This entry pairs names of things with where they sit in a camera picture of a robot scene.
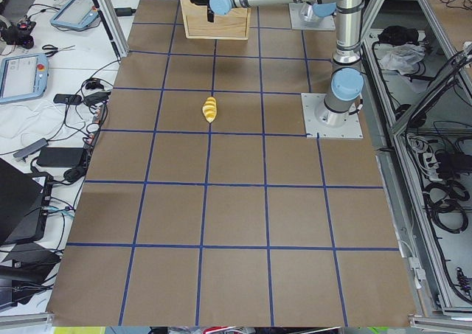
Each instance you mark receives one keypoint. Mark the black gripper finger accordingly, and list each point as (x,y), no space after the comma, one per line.
(210,16)

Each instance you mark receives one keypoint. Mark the wooden drawer cabinet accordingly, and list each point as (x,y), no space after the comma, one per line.
(233,26)

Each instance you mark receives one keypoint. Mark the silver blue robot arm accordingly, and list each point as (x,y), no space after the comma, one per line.
(346,82)

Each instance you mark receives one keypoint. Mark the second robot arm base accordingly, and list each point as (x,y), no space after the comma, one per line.
(311,12)

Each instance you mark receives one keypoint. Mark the yellow croissant toy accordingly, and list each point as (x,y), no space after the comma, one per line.
(210,109)

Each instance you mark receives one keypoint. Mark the blue teach pendant far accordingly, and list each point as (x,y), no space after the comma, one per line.
(77,15)

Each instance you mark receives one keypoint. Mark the blue teach pendant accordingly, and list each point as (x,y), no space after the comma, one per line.
(23,77)
(77,15)

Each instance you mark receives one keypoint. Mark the black phone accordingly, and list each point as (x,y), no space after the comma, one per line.
(67,99)

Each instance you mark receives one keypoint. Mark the brown paper mat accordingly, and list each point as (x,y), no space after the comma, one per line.
(244,221)

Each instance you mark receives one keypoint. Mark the blue teach pendant near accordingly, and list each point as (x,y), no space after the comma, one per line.
(23,77)

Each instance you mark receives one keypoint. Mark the black power brick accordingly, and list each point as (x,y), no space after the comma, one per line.
(60,156)

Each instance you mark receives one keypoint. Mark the black laptop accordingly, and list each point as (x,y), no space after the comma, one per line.
(24,199)

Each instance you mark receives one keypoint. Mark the aluminium frame post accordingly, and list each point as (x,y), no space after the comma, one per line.
(112,27)

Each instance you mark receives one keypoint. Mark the black handled scissors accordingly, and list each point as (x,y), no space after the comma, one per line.
(51,50)

